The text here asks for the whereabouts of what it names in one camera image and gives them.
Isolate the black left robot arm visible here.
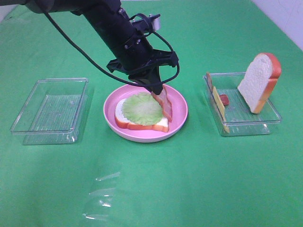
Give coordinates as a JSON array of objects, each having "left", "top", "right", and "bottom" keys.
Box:
[{"left": 12, "top": 0, "right": 179, "bottom": 95}]

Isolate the green lettuce leaf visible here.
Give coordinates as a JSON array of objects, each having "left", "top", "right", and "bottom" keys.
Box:
[{"left": 116, "top": 92, "right": 169, "bottom": 127}]

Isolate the right clear plastic tray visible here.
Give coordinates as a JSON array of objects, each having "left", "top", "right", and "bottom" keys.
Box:
[{"left": 203, "top": 72, "right": 282, "bottom": 136}]

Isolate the yellow cheese slice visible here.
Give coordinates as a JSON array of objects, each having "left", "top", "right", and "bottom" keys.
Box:
[{"left": 212, "top": 86, "right": 230, "bottom": 135}]

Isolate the black cable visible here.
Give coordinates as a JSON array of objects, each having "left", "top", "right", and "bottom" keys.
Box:
[{"left": 44, "top": 11, "right": 180, "bottom": 86}]

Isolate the clear plastic film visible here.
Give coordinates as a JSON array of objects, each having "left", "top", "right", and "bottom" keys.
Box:
[{"left": 81, "top": 163, "right": 121, "bottom": 227}]

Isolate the green tablecloth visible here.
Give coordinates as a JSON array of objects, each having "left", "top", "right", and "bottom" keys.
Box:
[{"left": 0, "top": 0, "right": 303, "bottom": 227}]

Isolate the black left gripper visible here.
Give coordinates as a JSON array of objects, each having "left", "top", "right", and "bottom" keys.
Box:
[{"left": 106, "top": 35, "right": 178, "bottom": 95}]

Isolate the pink round plate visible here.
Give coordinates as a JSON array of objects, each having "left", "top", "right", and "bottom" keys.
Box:
[{"left": 103, "top": 85, "right": 188, "bottom": 143}]

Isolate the toast bread slice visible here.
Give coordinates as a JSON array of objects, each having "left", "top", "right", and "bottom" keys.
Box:
[
  {"left": 115, "top": 98, "right": 169, "bottom": 132},
  {"left": 238, "top": 52, "right": 282, "bottom": 114}
]

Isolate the clear plastic tray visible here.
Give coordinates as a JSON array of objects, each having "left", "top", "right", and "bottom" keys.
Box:
[
  {"left": 203, "top": 72, "right": 282, "bottom": 136},
  {"left": 10, "top": 78, "right": 89, "bottom": 145}
]

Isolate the left clear plastic tray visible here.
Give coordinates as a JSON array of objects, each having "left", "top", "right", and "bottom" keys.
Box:
[{"left": 10, "top": 78, "right": 89, "bottom": 145}]

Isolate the bacon strip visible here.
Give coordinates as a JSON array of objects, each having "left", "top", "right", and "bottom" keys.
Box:
[{"left": 151, "top": 86, "right": 172, "bottom": 122}]

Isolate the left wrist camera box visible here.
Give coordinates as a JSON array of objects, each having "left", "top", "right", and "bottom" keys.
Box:
[{"left": 131, "top": 13, "right": 161, "bottom": 33}]

